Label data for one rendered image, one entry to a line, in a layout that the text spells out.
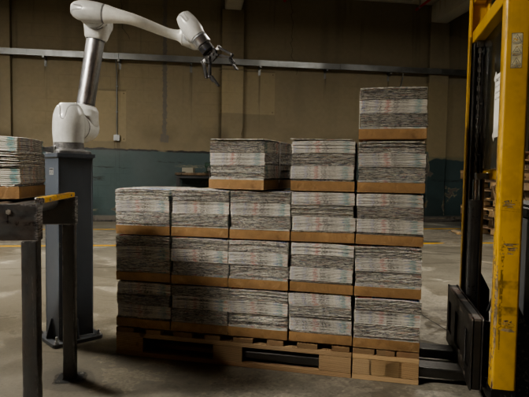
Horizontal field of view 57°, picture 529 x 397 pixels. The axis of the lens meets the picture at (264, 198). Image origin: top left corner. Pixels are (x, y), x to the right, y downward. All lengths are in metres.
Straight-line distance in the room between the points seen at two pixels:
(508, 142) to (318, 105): 7.52
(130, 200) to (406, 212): 1.30
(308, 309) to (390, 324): 0.37
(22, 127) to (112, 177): 1.73
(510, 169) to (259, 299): 1.19
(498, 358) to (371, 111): 1.11
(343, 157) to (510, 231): 0.72
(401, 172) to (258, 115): 7.12
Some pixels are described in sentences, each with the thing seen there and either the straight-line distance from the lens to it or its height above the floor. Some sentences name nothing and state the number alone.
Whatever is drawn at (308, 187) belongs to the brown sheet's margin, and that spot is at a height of 0.85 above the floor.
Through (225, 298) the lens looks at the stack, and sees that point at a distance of 2.34.
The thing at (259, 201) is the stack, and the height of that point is 0.78.
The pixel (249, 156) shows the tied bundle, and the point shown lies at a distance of 2.23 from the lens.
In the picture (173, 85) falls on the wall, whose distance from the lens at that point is 9.16.
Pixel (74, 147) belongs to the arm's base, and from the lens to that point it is 2.75.
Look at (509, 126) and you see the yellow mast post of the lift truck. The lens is 2.05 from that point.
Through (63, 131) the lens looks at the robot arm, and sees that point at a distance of 2.75.
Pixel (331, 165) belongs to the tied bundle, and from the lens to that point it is 2.18.
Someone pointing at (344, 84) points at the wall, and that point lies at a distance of 9.60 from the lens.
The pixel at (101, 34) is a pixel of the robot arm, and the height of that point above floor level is 1.68.
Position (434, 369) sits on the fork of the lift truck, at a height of 0.07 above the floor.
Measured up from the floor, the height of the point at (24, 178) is 0.88.
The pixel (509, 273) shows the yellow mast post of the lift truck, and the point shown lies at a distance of 2.08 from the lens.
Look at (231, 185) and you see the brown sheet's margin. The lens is 2.27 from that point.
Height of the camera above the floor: 0.91
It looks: 3 degrees down
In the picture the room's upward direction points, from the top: 1 degrees clockwise
